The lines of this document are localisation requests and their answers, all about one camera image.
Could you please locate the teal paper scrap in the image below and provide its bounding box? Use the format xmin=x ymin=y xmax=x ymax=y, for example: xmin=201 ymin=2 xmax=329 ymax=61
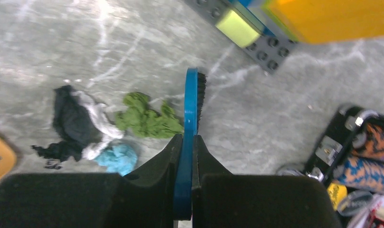
xmin=94 ymin=143 xmax=138 ymax=176

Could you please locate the black poker chip case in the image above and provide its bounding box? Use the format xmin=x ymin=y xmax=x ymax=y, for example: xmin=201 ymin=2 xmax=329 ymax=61
xmin=276 ymin=104 xmax=384 ymax=228

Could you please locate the black paper scrap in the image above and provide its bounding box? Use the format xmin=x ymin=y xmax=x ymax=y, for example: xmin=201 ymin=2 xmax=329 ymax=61
xmin=32 ymin=85 xmax=102 ymax=162

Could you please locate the yellow blue brick tower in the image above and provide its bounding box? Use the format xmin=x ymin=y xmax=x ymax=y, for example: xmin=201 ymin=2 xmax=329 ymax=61
xmin=230 ymin=0 xmax=384 ymax=45

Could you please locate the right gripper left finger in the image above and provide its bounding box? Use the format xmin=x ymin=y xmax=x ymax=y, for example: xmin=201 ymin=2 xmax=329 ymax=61
xmin=0 ymin=134 xmax=182 ymax=228

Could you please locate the large green paper scrap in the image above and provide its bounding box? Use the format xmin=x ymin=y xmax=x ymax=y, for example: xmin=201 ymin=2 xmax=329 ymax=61
xmin=115 ymin=92 xmax=183 ymax=139

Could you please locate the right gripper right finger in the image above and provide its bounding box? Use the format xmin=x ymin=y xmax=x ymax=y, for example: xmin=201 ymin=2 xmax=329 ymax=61
xmin=192 ymin=135 xmax=342 ymax=228

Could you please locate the grey brick baseplate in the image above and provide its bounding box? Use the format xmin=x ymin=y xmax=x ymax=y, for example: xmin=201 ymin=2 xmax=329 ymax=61
xmin=185 ymin=0 xmax=298 ymax=74

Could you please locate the long white paper scrap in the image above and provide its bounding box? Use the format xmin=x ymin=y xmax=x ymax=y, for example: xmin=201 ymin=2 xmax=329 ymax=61
xmin=70 ymin=90 xmax=125 ymax=160

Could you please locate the blue hand brush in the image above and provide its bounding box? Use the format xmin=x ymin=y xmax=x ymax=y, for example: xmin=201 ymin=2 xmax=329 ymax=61
xmin=173 ymin=68 xmax=207 ymax=220

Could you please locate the orange slotted scoop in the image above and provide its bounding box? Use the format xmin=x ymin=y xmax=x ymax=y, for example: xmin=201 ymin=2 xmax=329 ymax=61
xmin=0 ymin=133 xmax=19 ymax=181

